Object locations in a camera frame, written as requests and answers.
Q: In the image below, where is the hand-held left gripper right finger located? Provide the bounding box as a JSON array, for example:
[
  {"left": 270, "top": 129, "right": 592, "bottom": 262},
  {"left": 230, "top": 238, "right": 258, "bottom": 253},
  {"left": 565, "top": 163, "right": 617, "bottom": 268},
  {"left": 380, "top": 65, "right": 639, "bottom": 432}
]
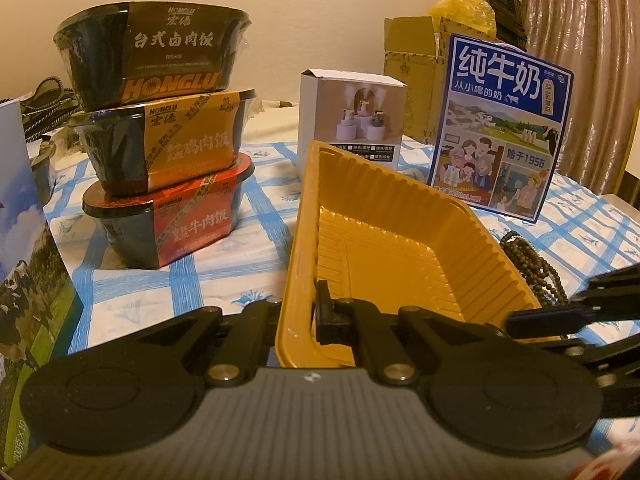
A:
[{"left": 312, "top": 279, "right": 502, "bottom": 387}]

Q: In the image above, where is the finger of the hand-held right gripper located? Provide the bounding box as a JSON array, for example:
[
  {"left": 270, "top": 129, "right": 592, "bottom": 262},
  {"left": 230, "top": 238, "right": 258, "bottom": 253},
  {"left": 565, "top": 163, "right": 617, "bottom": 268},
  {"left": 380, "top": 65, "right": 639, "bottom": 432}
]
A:
[
  {"left": 565, "top": 337, "right": 640, "bottom": 392},
  {"left": 506, "top": 264, "right": 640, "bottom": 342}
]

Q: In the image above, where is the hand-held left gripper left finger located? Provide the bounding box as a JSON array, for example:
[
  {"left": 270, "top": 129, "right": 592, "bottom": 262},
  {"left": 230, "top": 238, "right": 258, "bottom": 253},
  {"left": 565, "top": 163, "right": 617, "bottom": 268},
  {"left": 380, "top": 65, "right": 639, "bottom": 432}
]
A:
[{"left": 116, "top": 296, "right": 283, "bottom": 387}]

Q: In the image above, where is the brown bead string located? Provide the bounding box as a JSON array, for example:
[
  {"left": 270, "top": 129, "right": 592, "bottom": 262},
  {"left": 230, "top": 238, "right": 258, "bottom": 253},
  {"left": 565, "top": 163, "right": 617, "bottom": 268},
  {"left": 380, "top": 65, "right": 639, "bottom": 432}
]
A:
[{"left": 522, "top": 255, "right": 569, "bottom": 307}]

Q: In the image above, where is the yellow plastic tray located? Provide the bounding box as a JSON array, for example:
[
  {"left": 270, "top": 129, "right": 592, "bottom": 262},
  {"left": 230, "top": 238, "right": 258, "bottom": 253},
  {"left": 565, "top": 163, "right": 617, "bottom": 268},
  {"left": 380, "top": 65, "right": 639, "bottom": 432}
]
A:
[{"left": 275, "top": 140, "right": 561, "bottom": 369}]

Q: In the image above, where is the red label instant rice bowl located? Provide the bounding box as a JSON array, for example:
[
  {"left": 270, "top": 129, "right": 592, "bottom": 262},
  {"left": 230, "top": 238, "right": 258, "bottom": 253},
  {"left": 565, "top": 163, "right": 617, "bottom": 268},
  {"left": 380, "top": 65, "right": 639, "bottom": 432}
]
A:
[{"left": 82, "top": 154, "right": 255, "bottom": 269}]

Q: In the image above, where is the yellow label instant rice bowl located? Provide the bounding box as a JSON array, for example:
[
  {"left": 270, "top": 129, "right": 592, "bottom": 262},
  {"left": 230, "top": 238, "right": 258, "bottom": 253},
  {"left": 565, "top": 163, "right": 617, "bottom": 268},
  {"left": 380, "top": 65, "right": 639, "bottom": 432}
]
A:
[{"left": 71, "top": 87, "right": 257, "bottom": 197}]

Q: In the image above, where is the blue illustrated milk carton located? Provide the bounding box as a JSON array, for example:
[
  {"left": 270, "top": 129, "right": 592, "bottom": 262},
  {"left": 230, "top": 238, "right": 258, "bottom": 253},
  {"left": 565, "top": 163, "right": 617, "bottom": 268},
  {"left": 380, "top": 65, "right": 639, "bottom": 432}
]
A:
[{"left": 426, "top": 34, "right": 575, "bottom": 224}]

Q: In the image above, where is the small white product box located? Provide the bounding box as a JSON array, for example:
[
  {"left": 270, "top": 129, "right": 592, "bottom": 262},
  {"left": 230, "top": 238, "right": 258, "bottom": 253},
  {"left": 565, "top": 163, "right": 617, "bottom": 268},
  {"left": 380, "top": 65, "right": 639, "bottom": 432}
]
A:
[{"left": 298, "top": 67, "right": 408, "bottom": 173}]

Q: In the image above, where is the cow print milk carton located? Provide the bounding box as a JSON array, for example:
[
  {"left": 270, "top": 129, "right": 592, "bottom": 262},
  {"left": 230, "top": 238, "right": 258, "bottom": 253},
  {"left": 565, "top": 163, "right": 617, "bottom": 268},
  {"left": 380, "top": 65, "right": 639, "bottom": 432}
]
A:
[{"left": 0, "top": 100, "right": 84, "bottom": 480}]

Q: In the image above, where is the brown cardboard box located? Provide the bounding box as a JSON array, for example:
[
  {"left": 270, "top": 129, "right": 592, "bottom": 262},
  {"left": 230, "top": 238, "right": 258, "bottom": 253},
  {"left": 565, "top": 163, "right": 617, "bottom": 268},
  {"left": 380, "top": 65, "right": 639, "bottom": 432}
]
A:
[{"left": 384, "top": 15, "right": 451, "bottom": 146}]

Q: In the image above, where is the beige curtain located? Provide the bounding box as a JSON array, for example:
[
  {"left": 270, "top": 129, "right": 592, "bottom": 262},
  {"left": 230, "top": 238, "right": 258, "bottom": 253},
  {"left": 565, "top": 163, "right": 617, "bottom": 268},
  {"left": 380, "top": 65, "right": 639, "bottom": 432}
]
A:
[{"left": 520, "top": 0, "right": 640, "bottom": 196}]

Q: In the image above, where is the black instant rice bowl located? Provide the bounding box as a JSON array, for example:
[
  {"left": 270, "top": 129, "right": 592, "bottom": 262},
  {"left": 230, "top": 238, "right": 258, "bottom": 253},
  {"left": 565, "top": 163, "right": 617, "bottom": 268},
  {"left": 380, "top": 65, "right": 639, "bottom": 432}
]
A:
[{"left": 53, "top": 2, "right": 252, "bottom": 110}]

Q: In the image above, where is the yellow plastic bag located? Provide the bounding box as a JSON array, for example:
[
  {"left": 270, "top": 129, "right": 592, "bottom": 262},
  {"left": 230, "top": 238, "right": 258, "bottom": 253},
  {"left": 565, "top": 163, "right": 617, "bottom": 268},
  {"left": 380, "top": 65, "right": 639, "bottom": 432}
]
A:
[{"left": 430, "top": 0, "right": 497, "bottom": 43}]

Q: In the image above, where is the black braided rope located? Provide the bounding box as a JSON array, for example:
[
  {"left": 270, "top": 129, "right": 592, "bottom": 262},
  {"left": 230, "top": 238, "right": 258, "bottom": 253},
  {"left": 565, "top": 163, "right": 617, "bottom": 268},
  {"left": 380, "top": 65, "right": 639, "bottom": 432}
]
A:
[{"left": 0, "top": 76, "right": 81, "bottom": 144}]

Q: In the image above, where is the black strapped bag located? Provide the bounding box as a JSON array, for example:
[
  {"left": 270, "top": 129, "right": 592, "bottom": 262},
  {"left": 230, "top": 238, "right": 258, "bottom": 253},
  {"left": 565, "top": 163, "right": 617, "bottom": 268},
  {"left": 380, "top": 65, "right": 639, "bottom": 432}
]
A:
[{"left": 475, "top": 0, "right": 529, "bottom": 54}]

